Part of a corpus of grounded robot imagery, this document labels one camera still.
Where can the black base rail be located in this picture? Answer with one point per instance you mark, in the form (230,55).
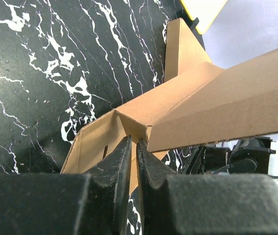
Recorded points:
(249,155)

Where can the yellow-framed whiteboard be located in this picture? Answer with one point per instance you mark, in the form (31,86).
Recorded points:
(204,11)

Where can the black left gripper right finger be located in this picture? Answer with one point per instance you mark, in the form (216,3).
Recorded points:
(179,204)

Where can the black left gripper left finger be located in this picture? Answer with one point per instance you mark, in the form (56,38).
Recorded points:
(91,203)

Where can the flat cardboard stack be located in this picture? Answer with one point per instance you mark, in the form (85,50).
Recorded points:
(183,50)

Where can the cardboard box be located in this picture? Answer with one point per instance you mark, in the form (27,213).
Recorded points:
(205,104)

